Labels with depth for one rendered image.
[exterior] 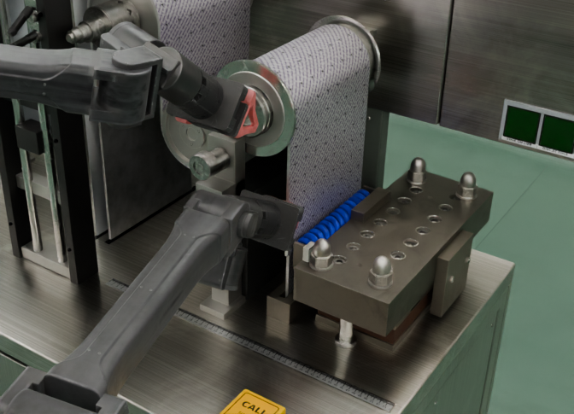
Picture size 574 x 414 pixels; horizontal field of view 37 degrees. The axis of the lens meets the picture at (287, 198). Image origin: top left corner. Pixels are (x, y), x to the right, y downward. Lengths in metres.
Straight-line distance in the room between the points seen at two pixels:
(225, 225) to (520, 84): 0.58
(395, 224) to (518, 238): 2.05
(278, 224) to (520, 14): 0.50
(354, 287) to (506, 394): 1.49
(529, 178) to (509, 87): 2.48
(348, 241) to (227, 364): 0.27
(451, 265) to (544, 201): 2.38
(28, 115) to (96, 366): 0.67
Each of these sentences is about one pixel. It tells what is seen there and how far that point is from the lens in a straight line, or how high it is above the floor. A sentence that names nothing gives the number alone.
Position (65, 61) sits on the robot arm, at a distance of 1.00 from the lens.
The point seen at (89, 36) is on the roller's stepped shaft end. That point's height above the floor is 1.33.
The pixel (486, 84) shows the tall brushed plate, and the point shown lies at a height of 1.24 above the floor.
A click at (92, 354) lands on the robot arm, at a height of 1.20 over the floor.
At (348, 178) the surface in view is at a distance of 1.45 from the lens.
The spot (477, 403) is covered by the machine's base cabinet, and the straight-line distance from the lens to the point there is 1.71.
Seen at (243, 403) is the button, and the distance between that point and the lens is 1.21.
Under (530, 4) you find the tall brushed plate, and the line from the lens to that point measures 1.38.
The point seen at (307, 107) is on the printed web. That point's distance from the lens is 1.26.
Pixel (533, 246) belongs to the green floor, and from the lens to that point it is 3.41.
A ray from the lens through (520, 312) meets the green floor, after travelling 3.03.
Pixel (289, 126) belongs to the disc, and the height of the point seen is 1.24.
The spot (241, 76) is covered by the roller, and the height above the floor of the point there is 1.30.
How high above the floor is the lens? 1.75
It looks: 30 degrees down
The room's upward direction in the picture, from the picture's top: 1 degrees clockwise
